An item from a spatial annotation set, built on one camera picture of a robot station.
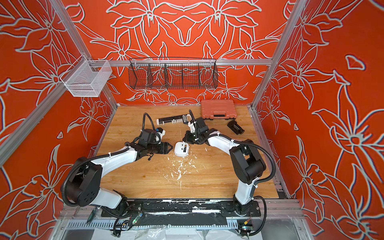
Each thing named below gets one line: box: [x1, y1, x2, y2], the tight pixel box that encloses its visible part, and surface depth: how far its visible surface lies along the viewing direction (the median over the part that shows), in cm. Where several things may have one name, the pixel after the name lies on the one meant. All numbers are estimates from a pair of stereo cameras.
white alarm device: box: [174, 141, 190, 157], surface depth 92 cm
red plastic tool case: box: [201, 99, 237, 120], surface depth 114 cm
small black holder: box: [227, 119, 245, 135], surface depth 106 cm
